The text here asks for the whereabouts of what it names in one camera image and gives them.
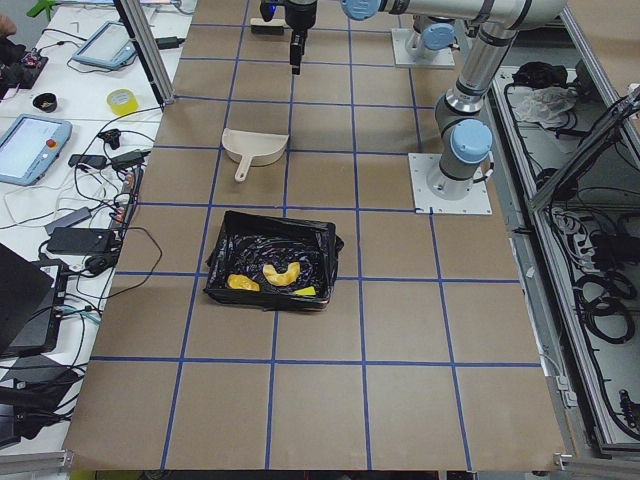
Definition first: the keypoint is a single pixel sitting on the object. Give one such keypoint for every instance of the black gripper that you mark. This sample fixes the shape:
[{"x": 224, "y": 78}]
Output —
[{"x": 301, "y": 15}]

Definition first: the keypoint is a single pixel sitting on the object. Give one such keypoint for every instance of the beige plastic dustpan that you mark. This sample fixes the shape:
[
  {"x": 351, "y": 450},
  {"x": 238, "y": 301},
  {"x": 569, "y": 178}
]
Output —
[{"x": 249, "y": 149}]

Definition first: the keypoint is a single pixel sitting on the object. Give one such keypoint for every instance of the pale curved bread piece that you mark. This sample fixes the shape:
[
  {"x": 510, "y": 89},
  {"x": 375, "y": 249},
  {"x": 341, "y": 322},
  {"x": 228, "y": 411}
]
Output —
[{"x": 288, "y": 277}]

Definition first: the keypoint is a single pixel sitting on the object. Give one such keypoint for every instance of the yellow potato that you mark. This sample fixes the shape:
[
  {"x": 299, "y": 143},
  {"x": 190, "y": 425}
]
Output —
[{"x": 242, "y": 282}]

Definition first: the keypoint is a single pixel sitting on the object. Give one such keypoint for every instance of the yellow sponge piece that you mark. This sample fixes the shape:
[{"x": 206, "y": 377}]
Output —
[{"x": 306, "y": 291}]

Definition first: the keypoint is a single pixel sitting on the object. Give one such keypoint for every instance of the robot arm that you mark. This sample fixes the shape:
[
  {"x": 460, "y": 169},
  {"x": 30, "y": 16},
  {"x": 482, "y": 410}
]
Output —
[{"x": 499, "y": 23}]

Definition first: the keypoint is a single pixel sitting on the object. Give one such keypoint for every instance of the black lined trash bin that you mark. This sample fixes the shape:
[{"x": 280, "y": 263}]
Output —
[{"x": 247, "y": 242}]

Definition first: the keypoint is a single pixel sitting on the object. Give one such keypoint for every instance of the yellow tape roll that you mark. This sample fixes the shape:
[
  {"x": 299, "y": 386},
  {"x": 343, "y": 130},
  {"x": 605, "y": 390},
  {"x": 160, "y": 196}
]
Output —
[{"x": 122, "y": 102}]

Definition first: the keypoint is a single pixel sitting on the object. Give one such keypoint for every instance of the far blue teach pendant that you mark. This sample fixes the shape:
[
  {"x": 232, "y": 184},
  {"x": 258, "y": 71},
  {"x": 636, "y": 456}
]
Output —
[{"x": 109, "y": 48}]

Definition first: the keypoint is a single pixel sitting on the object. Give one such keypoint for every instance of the blue teach pendant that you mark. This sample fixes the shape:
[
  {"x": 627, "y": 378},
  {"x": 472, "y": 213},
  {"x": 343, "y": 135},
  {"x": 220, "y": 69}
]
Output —
[
  {"x": 109, "y": 48},
  {"x": 30, "y": 146}
]

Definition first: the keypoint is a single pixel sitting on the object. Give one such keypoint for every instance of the power strip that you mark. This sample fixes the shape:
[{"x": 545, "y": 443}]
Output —
[{"x": 126, "y": 201}]

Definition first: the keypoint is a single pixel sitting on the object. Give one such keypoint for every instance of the white crumpled cloth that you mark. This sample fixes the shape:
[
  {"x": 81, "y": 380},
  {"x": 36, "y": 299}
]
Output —
[{"x": 549, "y": 107}]

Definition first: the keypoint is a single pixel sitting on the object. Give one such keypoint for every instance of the small black bowl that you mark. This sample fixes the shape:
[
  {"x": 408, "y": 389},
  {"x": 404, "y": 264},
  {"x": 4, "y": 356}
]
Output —
[{"x": 46, "y": 102}]

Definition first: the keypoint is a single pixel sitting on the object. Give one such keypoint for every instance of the near blue teach pendant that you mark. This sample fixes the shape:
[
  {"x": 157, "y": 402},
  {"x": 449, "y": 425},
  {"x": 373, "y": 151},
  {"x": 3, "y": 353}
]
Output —
[{"x": 30, "y": 146}]

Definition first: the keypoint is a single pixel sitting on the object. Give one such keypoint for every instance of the black power adapter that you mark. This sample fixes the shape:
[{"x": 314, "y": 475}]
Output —
[{"x": 80, "y": 241}]

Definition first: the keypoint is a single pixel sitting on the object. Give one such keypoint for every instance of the black laptop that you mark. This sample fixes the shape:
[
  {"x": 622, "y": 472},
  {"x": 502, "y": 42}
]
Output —
[{"x": 32, "y": 296}]

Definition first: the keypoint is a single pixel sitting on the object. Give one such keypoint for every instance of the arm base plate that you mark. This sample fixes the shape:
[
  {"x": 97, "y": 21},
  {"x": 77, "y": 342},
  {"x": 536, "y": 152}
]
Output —
[
  {"x": 434, "y": 193},
  {"x": 430, "y": 49}
]

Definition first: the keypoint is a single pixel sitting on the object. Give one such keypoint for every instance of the aluminium frame post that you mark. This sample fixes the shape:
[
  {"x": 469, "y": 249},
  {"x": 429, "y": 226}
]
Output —
[{"x": 141, "y": 36}]

